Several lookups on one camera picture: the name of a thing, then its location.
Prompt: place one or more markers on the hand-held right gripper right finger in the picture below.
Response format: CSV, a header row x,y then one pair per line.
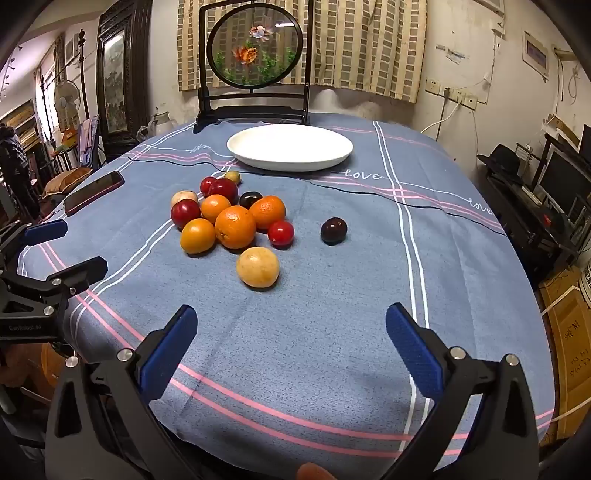
x,y
415,355

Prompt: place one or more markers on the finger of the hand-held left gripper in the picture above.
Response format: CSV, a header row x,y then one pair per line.
x,y
46,231
81,272

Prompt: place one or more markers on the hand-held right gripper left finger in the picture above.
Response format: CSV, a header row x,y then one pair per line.
x,y
168,353

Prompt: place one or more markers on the yellow-orange fruit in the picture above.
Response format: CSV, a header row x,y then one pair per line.
x,y
198,236

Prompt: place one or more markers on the large beige fruit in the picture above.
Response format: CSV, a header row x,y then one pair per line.
x,y
258,267

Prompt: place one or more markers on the small beige fruit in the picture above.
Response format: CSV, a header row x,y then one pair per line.
x,y
182,197

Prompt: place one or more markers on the large orange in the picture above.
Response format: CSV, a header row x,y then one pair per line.
x,y
235,227

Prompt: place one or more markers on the dark purple plum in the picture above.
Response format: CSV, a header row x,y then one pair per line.
x,y
250,199
334,230

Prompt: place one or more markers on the small orange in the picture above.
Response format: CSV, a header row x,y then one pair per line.
x,y
215,207

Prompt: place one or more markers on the red cherry tomato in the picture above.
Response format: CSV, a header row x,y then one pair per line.
x,y
281,233

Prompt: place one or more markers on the orange tangerine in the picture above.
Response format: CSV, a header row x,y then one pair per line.
x,y
268,212

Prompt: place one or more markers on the white plate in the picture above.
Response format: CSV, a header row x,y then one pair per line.
x,y
286,145

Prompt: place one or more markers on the person's right hand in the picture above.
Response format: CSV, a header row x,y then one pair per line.
x,y
314,473

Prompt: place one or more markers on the brown cushioned chair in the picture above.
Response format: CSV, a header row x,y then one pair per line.
x,y
69,179

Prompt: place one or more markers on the red smartphone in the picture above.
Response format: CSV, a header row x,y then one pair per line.
x,y
94,193

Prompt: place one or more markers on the blue plaid tablecloth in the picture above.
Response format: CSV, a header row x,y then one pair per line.
x,y
323,304

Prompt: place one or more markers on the white standing fan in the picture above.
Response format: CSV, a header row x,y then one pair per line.
x,y
67,99

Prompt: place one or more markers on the small red fruit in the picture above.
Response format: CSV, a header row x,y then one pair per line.
x,y
206,184

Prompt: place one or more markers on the cardboard box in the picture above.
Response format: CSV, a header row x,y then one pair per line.
x,y
565,323

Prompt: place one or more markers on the white kettle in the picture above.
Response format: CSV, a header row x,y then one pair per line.
x,y
161,123

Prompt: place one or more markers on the dark wooden framed panel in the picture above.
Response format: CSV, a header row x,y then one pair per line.
x,y
134,92

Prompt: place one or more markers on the dark wooden coat stand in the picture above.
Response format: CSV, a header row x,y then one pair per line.
x,y
83,69

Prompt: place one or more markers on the black desk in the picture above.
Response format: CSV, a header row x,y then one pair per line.
x,y
521,217

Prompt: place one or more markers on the small yellow-green fruit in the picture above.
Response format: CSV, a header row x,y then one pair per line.
x,y
232,177

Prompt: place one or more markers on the black hat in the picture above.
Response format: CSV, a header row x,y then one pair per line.
x,y
503,157

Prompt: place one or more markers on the computer monitor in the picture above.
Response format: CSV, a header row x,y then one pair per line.
x,y
561,177

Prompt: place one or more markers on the round goldfish screen on stand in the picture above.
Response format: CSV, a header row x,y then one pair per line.
x,y
254,69

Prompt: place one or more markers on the beige checked curtain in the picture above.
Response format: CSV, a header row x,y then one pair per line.
x,y
360,46

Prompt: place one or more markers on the white wall power sockets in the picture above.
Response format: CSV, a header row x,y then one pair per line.
x,y
457,94

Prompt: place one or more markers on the framed wall picture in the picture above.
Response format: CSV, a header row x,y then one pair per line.
x,y
535,51

